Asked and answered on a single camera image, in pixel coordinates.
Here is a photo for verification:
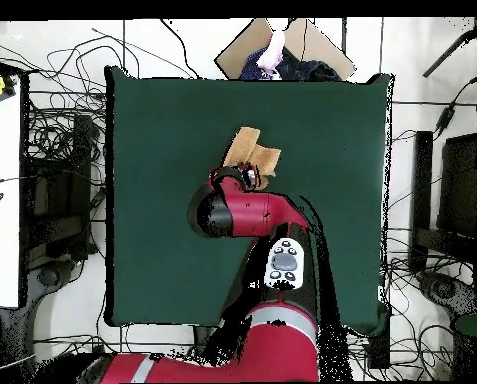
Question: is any orange terry towel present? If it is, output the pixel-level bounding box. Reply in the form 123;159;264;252
221;126;282;191

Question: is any dark green table cloth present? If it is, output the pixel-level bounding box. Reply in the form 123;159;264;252
103;65;395;337

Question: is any blue dotted cloth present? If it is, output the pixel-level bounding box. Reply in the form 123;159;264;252
239;49;271;81

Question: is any dark navy cloth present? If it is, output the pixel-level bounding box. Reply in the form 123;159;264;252
275;47;343;82

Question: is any brown cardboard box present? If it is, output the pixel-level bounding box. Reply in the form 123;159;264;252
214;17;357;82

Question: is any pink cloth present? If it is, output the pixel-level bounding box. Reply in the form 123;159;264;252
255;29;287;79

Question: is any black power adapter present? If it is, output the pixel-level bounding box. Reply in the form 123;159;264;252
435;105;457;135

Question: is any black round-edged stand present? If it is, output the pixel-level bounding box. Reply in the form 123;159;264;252
366;303;392;370

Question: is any dark grey chair base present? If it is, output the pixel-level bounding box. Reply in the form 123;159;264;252
415;269;477;321
0;258;89;361

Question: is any black tripod rod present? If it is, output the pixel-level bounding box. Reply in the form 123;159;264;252
421;17;477;79

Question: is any white side table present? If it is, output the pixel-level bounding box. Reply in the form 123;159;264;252
0;75;22;309

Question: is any black floor stand frame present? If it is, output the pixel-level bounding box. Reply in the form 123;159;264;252
19;113;103;265
409;130;477;273

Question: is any black cable tangle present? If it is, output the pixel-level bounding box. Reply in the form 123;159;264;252
0;27;199;161
349;223;455;381
33;325;195;361

